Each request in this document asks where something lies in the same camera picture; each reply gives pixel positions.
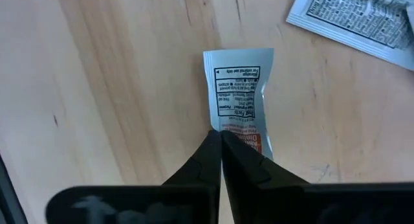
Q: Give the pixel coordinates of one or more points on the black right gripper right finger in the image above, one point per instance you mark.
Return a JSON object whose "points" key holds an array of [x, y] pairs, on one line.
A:
{"points": [[252, 175]]}

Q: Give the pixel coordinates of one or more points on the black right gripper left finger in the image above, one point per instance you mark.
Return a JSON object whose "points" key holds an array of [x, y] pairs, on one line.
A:
{"points": [[203, 172]]}

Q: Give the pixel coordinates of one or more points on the red printed white packet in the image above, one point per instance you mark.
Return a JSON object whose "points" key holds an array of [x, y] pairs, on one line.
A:
{"points": [[239, 88]]}

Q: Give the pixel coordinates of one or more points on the silver foil packet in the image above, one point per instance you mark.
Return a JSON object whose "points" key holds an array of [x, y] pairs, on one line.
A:
{"points": [[355, 17]]}

